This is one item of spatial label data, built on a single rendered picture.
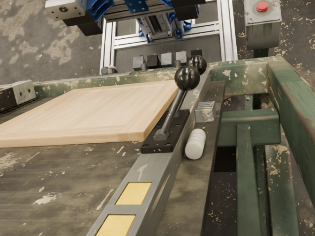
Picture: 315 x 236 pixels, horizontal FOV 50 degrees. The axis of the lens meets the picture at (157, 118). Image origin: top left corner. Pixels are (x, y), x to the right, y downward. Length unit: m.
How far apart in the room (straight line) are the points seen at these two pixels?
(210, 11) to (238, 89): 1.08
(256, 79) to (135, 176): 0.83
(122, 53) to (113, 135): 1.54
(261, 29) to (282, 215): 0.63
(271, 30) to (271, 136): 0.51
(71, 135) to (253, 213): 0.41
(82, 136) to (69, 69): 1.88
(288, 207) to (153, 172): 0.78
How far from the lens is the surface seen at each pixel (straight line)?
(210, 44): 2.08
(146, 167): 0.46
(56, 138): 0.75
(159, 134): 0.52
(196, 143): 0.55
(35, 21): 3.02
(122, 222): 0.35
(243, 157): 0.69
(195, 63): 0.60
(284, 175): 1.18
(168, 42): 2.14
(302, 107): 0.63
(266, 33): 1.30
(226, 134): 0.89
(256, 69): 1.19
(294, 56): 2.26
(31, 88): 1.41
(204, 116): 0.74
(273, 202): 1.17
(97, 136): 0.71
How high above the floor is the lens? 1.95
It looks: 65 degrees down
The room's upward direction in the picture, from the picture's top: 37 degrees counter-clockwise
